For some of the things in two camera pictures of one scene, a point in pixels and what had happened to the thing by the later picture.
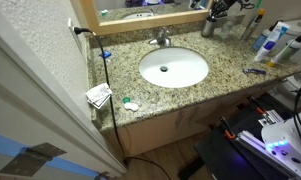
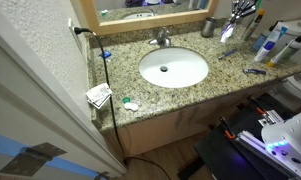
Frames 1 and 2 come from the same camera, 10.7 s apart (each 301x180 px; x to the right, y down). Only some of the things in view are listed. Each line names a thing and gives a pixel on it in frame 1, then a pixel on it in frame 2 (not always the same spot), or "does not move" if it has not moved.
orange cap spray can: (253, 25) does not move
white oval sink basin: (173, 67) does not move
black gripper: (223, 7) → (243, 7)
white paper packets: (98, 95) does not move
